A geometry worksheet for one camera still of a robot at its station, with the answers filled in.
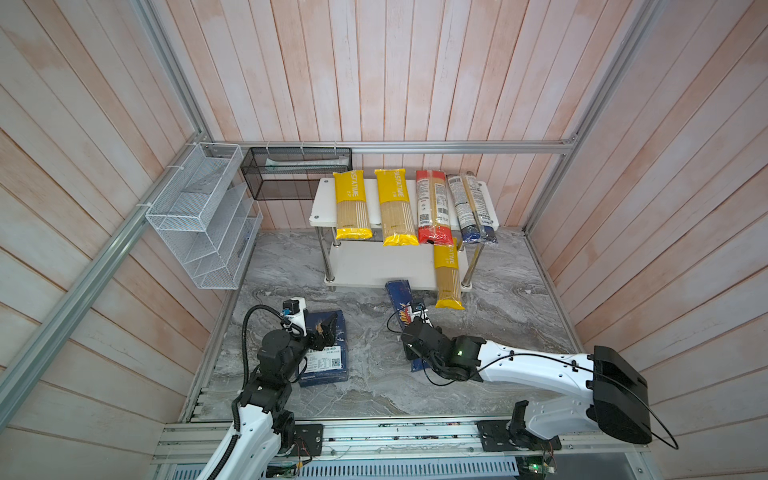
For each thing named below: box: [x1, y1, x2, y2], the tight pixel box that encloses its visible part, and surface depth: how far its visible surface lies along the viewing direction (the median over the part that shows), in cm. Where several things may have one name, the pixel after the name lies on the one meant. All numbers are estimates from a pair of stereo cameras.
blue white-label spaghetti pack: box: [448, 172, 499, 244], surface depth 76 cm
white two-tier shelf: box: [309, 177, 500, 290], surface depth 81 cm
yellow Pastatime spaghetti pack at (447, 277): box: [434, 238, 466, 310], surface depth 97 cm
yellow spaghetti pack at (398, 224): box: [374, 168, 419, 247], surface depth 76 cm
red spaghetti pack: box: [415, 170, 453, 245], surface depth 76 cm
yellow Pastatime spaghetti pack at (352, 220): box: [332, 170, 373, 240], surface depth 78 cm
